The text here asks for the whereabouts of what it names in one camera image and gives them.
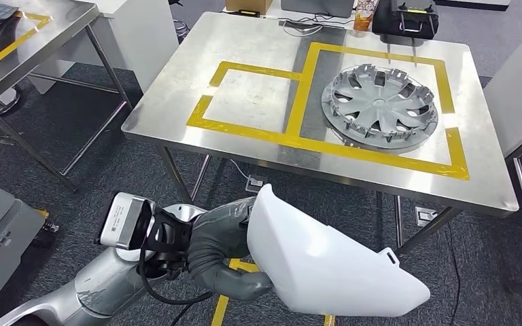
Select plastic drink cup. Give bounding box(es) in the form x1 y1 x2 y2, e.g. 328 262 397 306
353 0 380 33

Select grey machine housing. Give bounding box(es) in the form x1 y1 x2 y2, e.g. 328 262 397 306
0 179 49 323

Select grey wheel hubcap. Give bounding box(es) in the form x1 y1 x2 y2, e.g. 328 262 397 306
320 62 440 151

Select brown cardboard box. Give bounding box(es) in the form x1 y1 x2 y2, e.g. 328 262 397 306
224 0 274 16

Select tangled desk cables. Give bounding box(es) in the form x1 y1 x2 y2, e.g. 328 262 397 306
278 12 358 38

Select yellow table tape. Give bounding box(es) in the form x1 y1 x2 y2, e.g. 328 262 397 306
0 11 54 83

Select floor power outlet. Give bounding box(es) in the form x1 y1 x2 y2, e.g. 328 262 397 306
245 174 270 194
413 205 440 228

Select white plastic body part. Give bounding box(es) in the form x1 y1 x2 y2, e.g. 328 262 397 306
246 183 432 318

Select yellow floor tape square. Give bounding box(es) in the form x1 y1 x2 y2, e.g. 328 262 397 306
210 258 336 326

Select white table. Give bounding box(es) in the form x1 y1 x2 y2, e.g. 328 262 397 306
483 9 522 159
29 0 180 96
222 0 381 33

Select grey laptop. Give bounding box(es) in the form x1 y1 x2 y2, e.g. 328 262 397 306
280 0 356 19

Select black floor cable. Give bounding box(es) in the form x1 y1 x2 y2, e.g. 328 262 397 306
442 221 464 326

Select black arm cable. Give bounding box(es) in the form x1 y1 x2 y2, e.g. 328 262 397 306
137 244 215 326

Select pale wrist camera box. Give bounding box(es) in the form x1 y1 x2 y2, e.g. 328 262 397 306
96 192 156 252

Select steel workbench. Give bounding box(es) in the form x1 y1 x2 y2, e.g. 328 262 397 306
121 11 521 258

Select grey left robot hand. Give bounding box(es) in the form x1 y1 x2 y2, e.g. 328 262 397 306
188 198 275 302

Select yellow workbench tape outline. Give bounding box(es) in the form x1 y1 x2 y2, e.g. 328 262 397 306
185 41 471 182

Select black remote controller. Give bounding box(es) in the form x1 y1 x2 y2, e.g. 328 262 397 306
371 0 440 41

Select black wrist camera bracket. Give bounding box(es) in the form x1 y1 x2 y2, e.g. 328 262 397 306
140 209 195 273

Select black swivel chair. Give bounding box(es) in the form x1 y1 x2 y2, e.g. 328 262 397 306
169 0 191 45

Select chrome swivel base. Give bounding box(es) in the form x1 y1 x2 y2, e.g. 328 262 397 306
0 85 22 117

